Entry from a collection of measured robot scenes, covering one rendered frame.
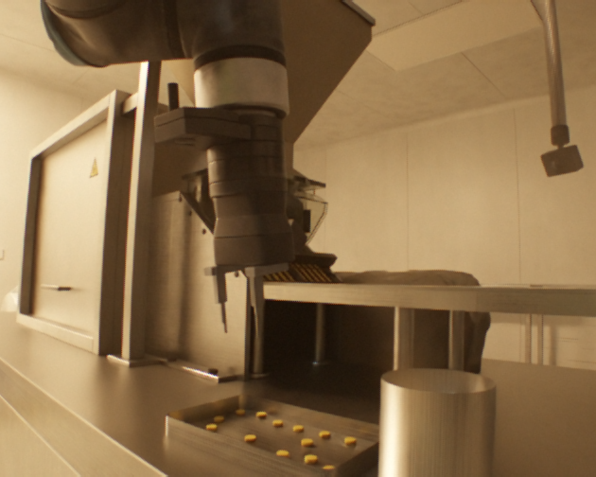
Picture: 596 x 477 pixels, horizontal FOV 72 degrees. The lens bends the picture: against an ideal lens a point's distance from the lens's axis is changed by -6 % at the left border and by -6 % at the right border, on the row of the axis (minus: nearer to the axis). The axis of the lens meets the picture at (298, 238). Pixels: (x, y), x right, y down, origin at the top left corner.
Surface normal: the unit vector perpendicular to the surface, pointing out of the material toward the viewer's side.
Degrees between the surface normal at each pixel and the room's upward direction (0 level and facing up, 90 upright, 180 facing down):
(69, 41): 145
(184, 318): 90
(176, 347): 90
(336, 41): 118
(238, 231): 96
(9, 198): 90
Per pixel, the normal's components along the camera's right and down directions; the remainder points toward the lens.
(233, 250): -0.60, 0.07
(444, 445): -0.16, -0.10
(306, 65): 0.63, 0.43
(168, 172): 0.73, -0.05
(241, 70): 0.16, 0.02
